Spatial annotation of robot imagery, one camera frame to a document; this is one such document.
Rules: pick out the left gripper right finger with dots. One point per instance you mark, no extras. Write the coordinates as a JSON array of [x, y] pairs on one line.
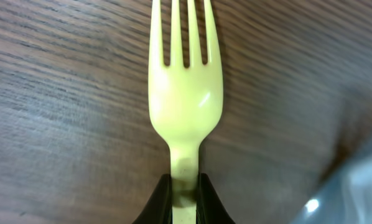
[[210, 209]]

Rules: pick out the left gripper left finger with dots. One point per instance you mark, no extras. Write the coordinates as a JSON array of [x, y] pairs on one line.
[[158, 209]]

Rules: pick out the yellow plastic fork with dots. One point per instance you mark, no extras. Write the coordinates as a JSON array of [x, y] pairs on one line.
[[185, 103]]

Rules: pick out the left clear plastic container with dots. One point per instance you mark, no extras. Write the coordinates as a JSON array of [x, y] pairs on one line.
[[346, 197]]

